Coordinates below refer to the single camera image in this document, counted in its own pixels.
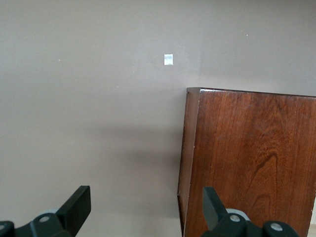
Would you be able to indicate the small tape piece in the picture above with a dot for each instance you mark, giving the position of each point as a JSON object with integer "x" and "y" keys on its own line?
{"x": 168, "y": 59}

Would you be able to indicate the dark brown wooden cabinet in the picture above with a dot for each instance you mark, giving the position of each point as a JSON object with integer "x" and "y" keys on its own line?
{"x": 247, "y": 148}

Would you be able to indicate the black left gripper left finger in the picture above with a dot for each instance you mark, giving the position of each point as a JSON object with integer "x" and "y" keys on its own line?
{"x": 71, "y": 214}

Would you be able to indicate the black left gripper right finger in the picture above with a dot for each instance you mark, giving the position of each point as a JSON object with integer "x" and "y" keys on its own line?
{"x": 222, "y": 222}

